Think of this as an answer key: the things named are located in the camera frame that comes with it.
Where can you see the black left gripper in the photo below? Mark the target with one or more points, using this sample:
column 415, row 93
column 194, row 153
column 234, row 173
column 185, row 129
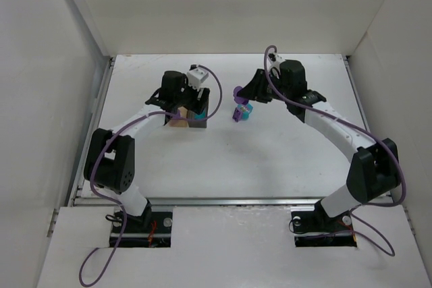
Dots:
column 198, row 101

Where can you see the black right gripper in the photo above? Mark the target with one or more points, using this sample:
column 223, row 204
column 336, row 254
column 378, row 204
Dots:
column 262, row 83

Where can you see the purple lego piece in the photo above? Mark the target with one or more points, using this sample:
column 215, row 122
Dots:
column 238, row 99

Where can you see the round teal printed lego tile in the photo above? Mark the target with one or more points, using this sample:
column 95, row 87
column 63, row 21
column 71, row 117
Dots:
column 247, row 109

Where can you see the purple lego brick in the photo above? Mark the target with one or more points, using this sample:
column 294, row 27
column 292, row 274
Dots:
column 238, row 114

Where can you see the teal lego brick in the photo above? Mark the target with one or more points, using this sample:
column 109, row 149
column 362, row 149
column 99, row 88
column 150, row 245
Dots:
column 201, row 116

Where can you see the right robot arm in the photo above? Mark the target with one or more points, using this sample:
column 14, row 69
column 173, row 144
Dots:
column 373, row 169

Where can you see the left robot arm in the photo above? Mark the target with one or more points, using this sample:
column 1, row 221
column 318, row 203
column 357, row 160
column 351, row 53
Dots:
column 110, row 162

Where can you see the smoky grey transparent container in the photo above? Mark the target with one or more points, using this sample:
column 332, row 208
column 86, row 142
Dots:
column 198, row 120

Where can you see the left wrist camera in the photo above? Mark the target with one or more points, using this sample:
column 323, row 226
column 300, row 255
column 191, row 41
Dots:
column 196, row 75

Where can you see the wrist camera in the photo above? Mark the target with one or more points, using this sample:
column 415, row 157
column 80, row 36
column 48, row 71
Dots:
column 196, row 75
column 274, row 60

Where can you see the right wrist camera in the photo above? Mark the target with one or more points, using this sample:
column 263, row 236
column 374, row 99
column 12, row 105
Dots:
column 274, row 60

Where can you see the aluminium table edge rail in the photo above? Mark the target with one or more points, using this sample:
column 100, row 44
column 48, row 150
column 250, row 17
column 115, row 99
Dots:
column 365, row 76

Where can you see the left aluminium rail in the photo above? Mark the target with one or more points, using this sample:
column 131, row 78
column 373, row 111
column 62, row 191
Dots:
column 98, row 93

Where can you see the front aluminium rail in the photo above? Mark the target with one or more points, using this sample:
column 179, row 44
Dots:
column 95, row 201

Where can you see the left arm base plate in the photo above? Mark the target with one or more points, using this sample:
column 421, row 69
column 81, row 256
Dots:
column 153, row 232

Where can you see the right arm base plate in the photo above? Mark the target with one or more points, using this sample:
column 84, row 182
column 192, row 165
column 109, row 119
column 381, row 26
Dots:
column 314, row 229

